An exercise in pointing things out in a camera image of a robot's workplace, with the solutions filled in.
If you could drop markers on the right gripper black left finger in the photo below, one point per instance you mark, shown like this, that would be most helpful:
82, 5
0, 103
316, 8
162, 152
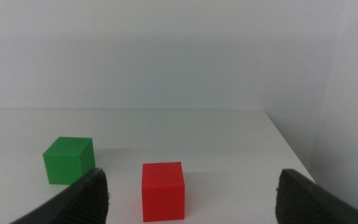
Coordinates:
82, 202

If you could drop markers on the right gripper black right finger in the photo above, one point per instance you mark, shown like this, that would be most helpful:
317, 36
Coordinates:
303, 202

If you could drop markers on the green cube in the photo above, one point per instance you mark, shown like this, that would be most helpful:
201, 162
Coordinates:
64, 158

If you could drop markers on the red cube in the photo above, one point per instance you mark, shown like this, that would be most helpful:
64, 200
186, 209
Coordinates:
163, 193

